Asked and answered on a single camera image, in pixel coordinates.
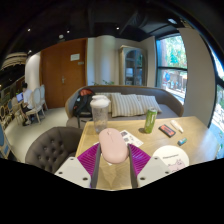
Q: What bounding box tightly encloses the brown wooden door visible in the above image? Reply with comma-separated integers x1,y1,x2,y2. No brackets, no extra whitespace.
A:
40,38,88,109

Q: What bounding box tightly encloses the group of white chairs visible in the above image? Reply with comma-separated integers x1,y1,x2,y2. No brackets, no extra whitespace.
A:
11,84,48,125

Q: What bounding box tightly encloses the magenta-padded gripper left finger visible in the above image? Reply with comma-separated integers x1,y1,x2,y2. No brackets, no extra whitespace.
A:
54,143,102,189

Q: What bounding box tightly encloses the small teal pack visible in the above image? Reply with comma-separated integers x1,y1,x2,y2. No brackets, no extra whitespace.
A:
176,137,188,147

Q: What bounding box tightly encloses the person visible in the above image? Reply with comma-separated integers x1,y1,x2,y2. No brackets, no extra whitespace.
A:
20,82,34,127

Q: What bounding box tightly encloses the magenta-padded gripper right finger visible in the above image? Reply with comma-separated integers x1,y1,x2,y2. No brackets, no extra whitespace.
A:
126,143,173,190

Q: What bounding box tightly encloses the pink computer mouse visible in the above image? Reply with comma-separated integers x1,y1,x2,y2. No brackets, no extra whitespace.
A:
98,127,129,165

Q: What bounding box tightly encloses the clear shaker bottle white lid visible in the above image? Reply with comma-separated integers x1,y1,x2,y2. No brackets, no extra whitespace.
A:
89,94,111,135

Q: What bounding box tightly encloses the flat black orange box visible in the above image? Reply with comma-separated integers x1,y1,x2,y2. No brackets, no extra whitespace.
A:
158,123,177,138

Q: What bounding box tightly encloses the open laptop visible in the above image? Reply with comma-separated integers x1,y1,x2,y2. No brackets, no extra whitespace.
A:
15,92,25,104

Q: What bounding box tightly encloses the grey tufted armchair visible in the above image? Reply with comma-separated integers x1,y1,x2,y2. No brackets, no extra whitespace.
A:
24,126,84,175

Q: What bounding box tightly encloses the white tube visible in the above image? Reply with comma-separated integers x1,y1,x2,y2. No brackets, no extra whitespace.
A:
170,119,185,134

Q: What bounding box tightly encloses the round white mouse pad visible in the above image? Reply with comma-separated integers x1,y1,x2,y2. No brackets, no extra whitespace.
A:
152,144,190,174

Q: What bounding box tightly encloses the black orange backpack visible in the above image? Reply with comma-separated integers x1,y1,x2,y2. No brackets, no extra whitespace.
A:
72,88,96,118

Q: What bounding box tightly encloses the black-framed window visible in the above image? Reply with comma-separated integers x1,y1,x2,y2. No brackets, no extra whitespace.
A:
155,33,189,105
208,46,224,158

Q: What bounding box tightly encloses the green drink can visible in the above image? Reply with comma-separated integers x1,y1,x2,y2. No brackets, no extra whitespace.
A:
143,106,158,135

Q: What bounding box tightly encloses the white sticker sheet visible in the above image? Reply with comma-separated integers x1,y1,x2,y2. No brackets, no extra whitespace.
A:
119,129,145,148

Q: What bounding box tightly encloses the group of blue-backed chairs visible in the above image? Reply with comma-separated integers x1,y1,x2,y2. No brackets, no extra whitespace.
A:
0,103,18,159

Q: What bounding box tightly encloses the glass-door cabinet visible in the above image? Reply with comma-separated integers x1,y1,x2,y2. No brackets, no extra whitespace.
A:
118,45,148,87

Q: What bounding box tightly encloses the grey curved sofa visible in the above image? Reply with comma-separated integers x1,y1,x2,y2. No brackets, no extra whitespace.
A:
64,84,185,129

